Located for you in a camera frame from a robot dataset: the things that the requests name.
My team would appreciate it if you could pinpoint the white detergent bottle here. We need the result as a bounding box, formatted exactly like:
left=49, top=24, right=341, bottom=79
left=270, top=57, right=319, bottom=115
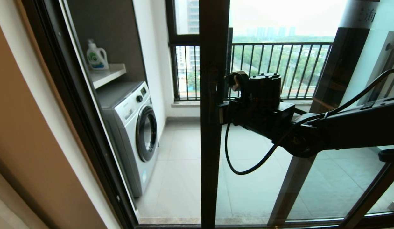
left=86, top=39, right=109, bottom=70

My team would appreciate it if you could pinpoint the white stone shelf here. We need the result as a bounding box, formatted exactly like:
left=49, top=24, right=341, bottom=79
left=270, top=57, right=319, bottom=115
left=89, top=64, right=127, bottom=89

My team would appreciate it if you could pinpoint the grey stone window sill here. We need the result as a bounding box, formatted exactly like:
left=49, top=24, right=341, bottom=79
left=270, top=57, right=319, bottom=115
left=172, top=100, right=312, bottom=108

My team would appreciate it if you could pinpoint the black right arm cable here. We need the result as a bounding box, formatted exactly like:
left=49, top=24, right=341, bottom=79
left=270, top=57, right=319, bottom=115
left=224, top=68, right=394, bottom=176

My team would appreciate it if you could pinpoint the dark framed sliding glass door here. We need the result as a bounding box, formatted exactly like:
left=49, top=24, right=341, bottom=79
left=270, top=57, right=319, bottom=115
left=199, top=0, right=394, bottom=229

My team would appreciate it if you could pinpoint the black side balcony railing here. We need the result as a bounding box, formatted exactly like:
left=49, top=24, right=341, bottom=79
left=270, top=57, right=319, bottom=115
left=366, top=32, right=394, bottom=102

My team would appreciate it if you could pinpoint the white front-load washing machine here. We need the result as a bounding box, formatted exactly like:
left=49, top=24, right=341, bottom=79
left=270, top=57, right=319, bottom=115
left=96, top=81, right=160, bottom=198

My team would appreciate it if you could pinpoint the dark window frame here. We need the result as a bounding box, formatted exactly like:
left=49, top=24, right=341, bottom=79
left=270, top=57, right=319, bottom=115
left=165, top=0, right=234, bottom=101

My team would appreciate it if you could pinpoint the black metal balcony railing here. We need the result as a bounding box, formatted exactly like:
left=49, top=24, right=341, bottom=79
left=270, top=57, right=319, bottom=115
left=169, top=41, right=333, bottom=101

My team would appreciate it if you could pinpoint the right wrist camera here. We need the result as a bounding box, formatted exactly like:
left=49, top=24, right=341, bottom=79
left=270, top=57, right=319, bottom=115
left=225, top=71, right=249, bottom=93

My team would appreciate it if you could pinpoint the dark outer door frame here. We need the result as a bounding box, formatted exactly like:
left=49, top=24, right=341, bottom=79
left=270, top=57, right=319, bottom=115
left=21, top=0, right=394, bottom=229

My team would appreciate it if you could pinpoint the frosted white glass sticker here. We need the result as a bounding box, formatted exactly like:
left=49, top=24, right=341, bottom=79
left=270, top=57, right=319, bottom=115
left=340, top=0, right=381, bottom=29

